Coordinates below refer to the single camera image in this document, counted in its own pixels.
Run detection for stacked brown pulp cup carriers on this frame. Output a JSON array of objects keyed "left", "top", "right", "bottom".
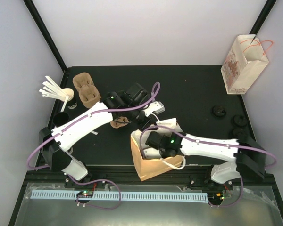
[{"left": 73, "top": 72, "right": 101, "bottom": 109}]

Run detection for bundle of white wrapped straws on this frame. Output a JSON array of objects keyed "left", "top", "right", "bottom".
[{"left": 39, "top": 76, "right": 67, "bottom": 101}]

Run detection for small green circuit board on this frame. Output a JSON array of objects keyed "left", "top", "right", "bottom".
[{"left": 76, "top": 191, "right": 93, "bottom": 198}]

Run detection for left black corner post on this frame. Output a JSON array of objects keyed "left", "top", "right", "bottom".
[{"left": 23, "top": 0, "right": 67, "bottom": 72}]

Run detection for right black corner post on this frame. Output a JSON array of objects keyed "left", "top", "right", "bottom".
[{"left": 249, "top": 0, "right": 277, "bottom": 35}]

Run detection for white printed paper bag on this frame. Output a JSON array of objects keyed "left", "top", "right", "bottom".
[{"left": 221, "top": 34, "right": 274, "bottom": 95}]

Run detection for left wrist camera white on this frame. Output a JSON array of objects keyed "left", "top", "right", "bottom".
[{"left": 143, "top": 101, "right": 165, "bottom": 116}]

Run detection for black paper cup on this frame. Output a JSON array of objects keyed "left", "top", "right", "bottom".
[{"left": 52, "top": 112, "right": 69, "bottom": 127}]

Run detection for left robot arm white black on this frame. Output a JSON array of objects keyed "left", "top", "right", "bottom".
[{"left": 39, "top": 82, "right": 160, "bottom": 188}]

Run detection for paper cup holding stirrers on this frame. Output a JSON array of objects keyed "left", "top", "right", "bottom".
[{"left": 62, "top": 88, "right": 77, "bottom": 110}]

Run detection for light blue cable duct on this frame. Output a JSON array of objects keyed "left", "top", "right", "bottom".
[{"left": 30, "top": 190, "right": 208, "bottom": 203}]

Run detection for black aluminium frame rail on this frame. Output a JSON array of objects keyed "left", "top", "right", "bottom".
[{"left": 25, "top": 164, "right": 278, "bottom": 189}]

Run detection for black corner post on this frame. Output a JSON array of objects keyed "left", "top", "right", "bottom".
[
  {"left": 23, "top": 0, "right": 67, "bottom": 72},
  {"left": 249, "top": 0, "right": 277, "bottom": 35}
]

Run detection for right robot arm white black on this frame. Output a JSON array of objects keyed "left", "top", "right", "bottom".
[{"left": 145, "top": 130, "right": 266, "bottom": 190}]

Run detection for brown paper bag white handles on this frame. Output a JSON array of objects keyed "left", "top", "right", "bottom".
[{"left": 130, "top": 130, "right": 186, "bottom": 181}]

